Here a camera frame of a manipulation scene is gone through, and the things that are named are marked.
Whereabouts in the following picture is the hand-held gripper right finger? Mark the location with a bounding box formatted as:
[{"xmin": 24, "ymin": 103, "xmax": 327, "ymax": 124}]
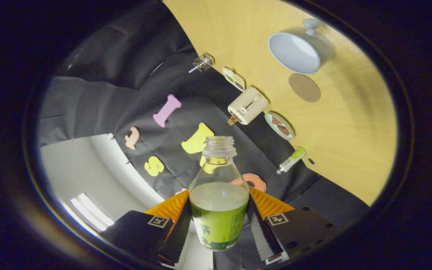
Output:
[{"xmin": 247, "ymin": 186, "xmax": 342, "ymax": 266}]

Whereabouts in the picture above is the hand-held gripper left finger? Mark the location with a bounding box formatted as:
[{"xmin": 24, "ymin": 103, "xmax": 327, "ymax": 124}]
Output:
[{"xmin": 100, "ymin": 189, "xmax": 194, "ymax": 267}]

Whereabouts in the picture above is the clear juice bottle green label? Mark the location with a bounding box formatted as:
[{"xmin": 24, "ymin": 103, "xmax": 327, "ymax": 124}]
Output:
[{"xmin": 188, "ymin": 136, "xmax": 250, "ymax": 251}]

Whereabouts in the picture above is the round brown coaster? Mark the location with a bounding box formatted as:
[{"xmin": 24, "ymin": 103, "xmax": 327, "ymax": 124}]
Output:
[{"xmin": 288, "ymin": 73, "xmax": 321, "ymax": 103}]

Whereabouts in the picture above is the pale grey cup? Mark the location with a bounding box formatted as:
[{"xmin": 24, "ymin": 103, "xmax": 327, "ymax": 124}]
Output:
[{"xmin": 268, "ymin": 19, "xmax": 336, "ymax": 75}]

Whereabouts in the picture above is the small white green bottle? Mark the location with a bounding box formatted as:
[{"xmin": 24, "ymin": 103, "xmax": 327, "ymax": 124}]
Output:
[{"xmin": 276, "ymin": 146, "xmax": 307, "ymax": 175}]

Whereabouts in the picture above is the ceiling light panel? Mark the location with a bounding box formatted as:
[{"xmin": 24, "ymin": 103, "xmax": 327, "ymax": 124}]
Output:
[{"xmin": 70, "ymin": 193, "xmax": 115, "ymax": 232}]

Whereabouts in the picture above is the pale green plate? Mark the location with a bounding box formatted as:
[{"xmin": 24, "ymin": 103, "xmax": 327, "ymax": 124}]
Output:
[{"xmin": 264, "ymin": 112, "xmax": 295, "ymax": 141}]

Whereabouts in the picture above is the cream toaster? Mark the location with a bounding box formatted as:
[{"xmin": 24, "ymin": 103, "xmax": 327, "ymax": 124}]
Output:
[{"xmin": 227, "ymin": 87, "xmax": 270, "ymax": 126}]

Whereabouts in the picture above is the wooden table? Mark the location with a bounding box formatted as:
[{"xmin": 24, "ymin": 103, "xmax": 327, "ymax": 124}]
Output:
[{"xmin": 162, "ymin": 0, "xmax": 398, "ymax": 206}]

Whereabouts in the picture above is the white divided tray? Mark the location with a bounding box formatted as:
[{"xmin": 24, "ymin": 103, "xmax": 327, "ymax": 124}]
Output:
[{"xmin": 222, "ymin": 67, "xmax": 246, "ymax": 92}]

